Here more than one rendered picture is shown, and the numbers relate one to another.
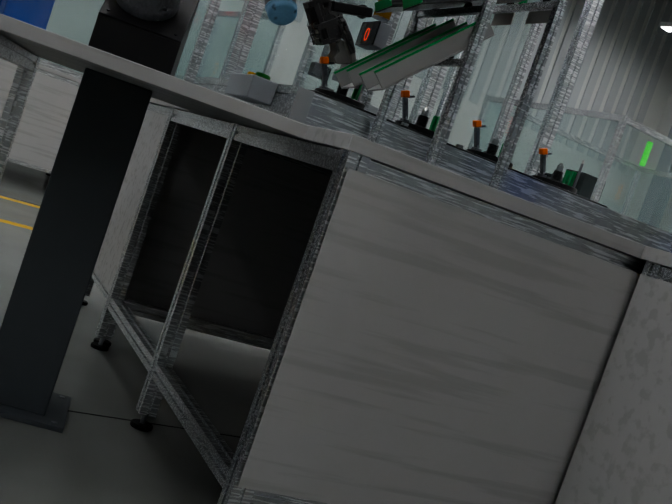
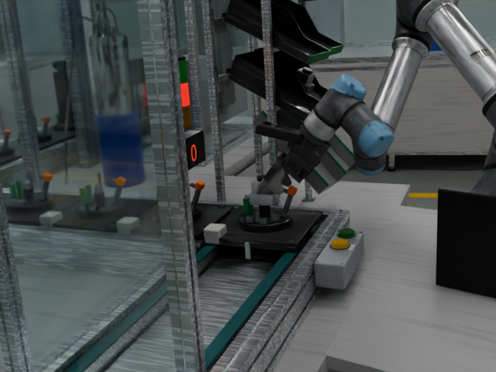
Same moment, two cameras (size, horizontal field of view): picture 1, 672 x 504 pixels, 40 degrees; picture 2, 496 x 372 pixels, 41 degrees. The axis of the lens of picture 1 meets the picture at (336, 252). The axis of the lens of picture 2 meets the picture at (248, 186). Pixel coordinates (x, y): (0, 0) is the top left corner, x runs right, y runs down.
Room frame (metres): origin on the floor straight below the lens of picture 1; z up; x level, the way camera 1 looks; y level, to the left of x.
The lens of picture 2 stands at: (3.60, 1.28, 1.56)
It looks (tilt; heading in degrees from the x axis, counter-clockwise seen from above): 17 degrees down; 227
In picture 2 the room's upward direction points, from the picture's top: 4 degrees counter-clockwise
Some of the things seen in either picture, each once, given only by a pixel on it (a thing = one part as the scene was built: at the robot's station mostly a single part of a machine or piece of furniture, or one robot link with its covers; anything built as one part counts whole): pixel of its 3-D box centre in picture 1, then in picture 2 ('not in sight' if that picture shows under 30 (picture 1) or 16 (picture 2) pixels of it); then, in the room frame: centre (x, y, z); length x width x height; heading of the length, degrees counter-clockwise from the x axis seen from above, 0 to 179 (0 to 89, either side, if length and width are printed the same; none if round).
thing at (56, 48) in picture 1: (142, 82); (472, 286); (2.25, 0.58, 0.84); 0.90 x 0.70 x 0.03; 14
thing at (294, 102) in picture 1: (248, 99); (290, 297); (2.67, 0.38, 0.91); 0.89 x 0.06 x 0.11; 25
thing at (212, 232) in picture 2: not in sight; (215, 234); (2.62, 0.08, 0.97); 0.05 x 0.05 x 0.04; 25
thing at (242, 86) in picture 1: (250, 88); (339, 257); (2.47, 0.36, 0.93); 0.21 x 0.07 x 0.06; 25
